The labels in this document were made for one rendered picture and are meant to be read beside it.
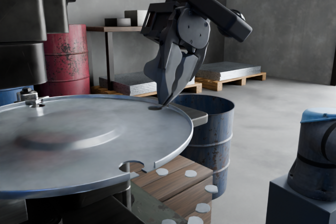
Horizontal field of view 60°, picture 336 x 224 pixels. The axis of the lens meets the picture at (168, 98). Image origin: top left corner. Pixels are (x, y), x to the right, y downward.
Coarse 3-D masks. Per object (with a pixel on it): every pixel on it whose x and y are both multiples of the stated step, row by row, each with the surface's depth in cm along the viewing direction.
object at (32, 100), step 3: (45, 96) 47; (48, 96) 48; (24, 99) 45; (27, 99) 45; (30, 99) 45; (33, 99) 45; (36, 99) 45; (39, 99) 46; (15, 102) 45; (27, 102) 45; (30, 102) 45; (33, 102) 45; (36, 102) 45
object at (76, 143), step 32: (64, 96) 48; (96, 96) 49; (128, 96) 48; (0, 128) 35; (32, 128) 33; (64, 128) 33; (96, 128) 33; (128, 128) 35; (160, 128) 35; (192, 128) 33; (0, 160) 27; (32, 160) 27; (64, 160) 27; (96, 160) 27; (128, 160) 27; (160, 160) 26; (0, 192) 21; (32, 192) 21; (64, 192) 21
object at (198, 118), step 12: (156, 108) 43; (180, 108) 43; (192, 108) 43; (192, 120) 39; (204, 120) 40; (120, 168) 35; (84, 192) 32; (96, 192) 33; (108, 192) 34; (120, 192) 36; (72, 204) 32; (84, 204) 32
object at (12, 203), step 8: (0, 200) 24; (8, 200) 24; (16, 200) 25; (24, 200) 25; (0, 208) 24; (8, 208) 25; (16, 208) 25; (24, 208) 26; (0, 216) 24; (8, 216) 25; (16, 216) 25; (24, 216) 26
